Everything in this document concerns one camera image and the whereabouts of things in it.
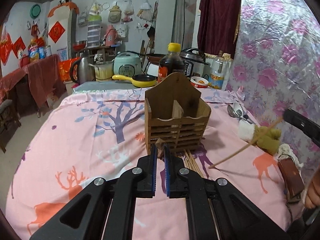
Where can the white refrigerator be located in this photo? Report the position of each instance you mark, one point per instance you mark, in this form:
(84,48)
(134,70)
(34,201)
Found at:
(61,30)

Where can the soy sauce bottle yellow cap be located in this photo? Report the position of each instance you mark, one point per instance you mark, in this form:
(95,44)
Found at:
(171,62)

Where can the silver pressure cooker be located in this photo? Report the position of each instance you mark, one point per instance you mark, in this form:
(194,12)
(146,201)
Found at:
(195,62)

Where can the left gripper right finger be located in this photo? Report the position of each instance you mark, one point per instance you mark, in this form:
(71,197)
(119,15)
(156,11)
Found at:
(215,208)

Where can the red white bowl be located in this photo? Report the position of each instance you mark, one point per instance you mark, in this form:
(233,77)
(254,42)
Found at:
(199,82)

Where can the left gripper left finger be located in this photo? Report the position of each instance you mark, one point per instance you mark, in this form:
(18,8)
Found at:
(104,209)

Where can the olive green plush towel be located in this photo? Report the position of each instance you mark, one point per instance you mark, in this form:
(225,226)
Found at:
(268,138)

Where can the person right hand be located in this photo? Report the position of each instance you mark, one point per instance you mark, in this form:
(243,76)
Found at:
(312,197)

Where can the steel electric kettle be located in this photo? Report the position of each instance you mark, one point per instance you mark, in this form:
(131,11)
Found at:
(82,70)

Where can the dark red curtain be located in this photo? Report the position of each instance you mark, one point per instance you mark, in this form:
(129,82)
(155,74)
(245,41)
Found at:
(218,25)

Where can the wooden chopstick holder box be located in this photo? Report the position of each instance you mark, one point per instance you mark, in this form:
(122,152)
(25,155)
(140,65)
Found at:
(176,114)

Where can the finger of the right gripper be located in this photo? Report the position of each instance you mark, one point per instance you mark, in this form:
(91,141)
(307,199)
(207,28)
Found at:
(308,127)

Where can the mint green rice cooker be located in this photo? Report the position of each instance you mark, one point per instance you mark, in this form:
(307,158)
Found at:
(127,64)

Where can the red cloth covered table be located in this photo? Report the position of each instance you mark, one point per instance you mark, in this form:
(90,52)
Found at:
(43,79)

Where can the brown leather wallet case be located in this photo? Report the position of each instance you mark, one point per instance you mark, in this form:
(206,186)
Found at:
(294,185)

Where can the floral plastic wall cover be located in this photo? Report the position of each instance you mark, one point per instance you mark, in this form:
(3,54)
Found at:
(277,59)

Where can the clear cooking oil bottle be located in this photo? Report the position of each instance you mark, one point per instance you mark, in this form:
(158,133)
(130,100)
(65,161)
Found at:
(219,70)

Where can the pink deer print tablecloth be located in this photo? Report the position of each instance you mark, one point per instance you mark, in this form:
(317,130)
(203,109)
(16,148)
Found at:
(94,134)

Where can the yellow frying pan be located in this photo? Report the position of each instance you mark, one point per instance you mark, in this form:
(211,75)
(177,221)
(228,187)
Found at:
(140,81)

